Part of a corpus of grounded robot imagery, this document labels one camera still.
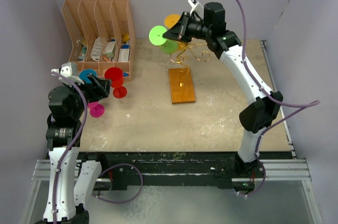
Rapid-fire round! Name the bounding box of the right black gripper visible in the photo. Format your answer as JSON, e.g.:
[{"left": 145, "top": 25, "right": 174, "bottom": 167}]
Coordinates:
[{"left": 164, "top": 12, "right": 212, "bottom": 43}]

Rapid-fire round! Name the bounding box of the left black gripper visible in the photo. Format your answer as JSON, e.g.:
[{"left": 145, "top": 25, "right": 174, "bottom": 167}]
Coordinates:
[{"left": 63, "top": 73, "right": 111, "bottom": 119}]

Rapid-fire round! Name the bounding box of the green plastic wine glass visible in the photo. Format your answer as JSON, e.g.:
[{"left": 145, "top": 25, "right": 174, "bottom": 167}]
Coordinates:
[{"left": 148, "top": 25, "right": 179, "bottom": 54}]

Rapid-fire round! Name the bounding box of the blue plastic wine glass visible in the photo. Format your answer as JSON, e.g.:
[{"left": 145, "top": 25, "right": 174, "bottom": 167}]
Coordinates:
[{"left": 79, "top": 69, "right": 97, "bottom": 83}]

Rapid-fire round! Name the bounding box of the pink plastic wine glass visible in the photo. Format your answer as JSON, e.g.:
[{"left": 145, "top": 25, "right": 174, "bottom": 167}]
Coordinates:
[{"left": 87, "top": 102, "right": 105, "bottom": 118}]

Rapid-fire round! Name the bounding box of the red plastic wine glass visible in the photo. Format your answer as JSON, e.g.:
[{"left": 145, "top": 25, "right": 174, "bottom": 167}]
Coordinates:
[{"left": 105, "top": 67, "right": 127, "bottom": 99}]

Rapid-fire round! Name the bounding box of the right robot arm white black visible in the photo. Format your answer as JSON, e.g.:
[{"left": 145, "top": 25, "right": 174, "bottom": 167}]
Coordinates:
[{"left": 163, "top": 2, "right": 283, "bottom": 177}]

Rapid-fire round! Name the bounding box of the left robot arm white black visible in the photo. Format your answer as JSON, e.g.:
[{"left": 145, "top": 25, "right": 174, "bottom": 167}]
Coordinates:
[{"left": 39, "top": 74, "right": 111, "bottom": 223}]

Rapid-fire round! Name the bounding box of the orange plastic wine glass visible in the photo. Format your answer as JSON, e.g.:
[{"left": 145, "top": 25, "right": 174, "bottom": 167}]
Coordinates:
[{"left": 164, "top": 14, "right": 181, "bottom": 29}]

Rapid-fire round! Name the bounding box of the wooden rack base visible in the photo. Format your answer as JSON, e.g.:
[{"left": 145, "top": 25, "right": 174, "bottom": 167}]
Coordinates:
[{"left": 168, "top": 67, "right": 196, "bottom": 105}]

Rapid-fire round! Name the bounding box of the white blister pack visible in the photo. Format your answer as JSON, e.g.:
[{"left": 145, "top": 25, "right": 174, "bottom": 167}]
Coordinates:
[{"left": 90, "top": 37, "right": 102, "bottom": 62}]

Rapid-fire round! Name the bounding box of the white medicine box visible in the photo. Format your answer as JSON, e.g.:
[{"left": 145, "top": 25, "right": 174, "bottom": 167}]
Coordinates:
[{"left": 103, "top": 41, "right": 116, "bottom": 59}]

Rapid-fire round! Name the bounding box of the white blue box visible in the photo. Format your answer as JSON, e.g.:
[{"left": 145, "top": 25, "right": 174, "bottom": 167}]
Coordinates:
[{"left": 118, "top": 44, "right": 130, "bottom": 62}]

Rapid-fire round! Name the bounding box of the yellow object in organizer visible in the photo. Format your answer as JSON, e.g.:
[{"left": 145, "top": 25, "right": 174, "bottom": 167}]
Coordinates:
[{"left": 122, "top": 33, "right": 130, "bottom": 43}]

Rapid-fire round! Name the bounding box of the peach plastic file organizer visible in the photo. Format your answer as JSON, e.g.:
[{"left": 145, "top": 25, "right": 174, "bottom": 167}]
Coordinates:
[{"left": 62, "top": 0, "right": 136, "bottom": 81}]

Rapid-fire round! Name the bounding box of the gold wire glass rack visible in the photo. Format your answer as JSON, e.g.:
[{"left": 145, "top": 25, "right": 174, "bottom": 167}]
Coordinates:
[{"left": 170, "top": 38, "right": 211, "bottom": 77}]

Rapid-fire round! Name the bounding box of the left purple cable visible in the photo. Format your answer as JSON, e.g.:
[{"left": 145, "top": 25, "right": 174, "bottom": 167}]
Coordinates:
[{"left": 50, "top": 70, "right": 88, "bottom": 224}]

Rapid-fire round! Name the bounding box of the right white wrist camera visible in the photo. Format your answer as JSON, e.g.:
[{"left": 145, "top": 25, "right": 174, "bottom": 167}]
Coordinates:
[{"left": 188, "top": 0, "right": 204, "bottom": 16}]

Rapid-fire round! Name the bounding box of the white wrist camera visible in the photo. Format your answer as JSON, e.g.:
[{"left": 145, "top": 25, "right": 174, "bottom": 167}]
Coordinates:
[
  {"left": 188, "top": 0, "right": 204, "bottom": 16},
  {"left": 51, "top": 62, "right": 84, "bottom": 86}
]

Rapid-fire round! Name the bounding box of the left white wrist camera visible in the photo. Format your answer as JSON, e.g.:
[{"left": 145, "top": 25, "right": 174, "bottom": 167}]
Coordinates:
[{"left": 51, "top": 62, "right": 84, "bottom": 86}]

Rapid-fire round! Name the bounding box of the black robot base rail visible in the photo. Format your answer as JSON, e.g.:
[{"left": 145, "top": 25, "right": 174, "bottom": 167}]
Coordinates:
[{"left": 78, "top": 152, "right": 265, "bottom": 191}]

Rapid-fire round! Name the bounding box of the aluminium frame rail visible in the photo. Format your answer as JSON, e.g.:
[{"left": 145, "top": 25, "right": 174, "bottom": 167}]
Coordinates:
[{"left": 260, "top": 39, "right": 323, "bottom": 224}]

